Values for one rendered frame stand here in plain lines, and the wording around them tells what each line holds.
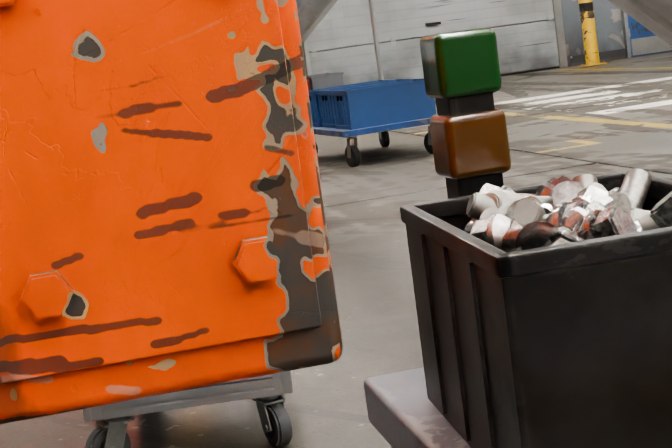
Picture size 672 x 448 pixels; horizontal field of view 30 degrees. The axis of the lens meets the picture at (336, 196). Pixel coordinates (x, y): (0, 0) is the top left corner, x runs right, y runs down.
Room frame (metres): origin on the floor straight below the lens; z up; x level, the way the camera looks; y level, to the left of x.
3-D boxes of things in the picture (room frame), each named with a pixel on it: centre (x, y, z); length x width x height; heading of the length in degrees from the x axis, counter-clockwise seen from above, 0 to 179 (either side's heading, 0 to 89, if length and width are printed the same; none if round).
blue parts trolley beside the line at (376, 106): (7.01, -0.23, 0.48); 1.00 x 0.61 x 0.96; 16
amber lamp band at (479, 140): (0.78, -0.09, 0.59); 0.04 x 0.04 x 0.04; 11
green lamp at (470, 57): (0.78, -0.09, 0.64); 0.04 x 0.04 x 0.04; 11
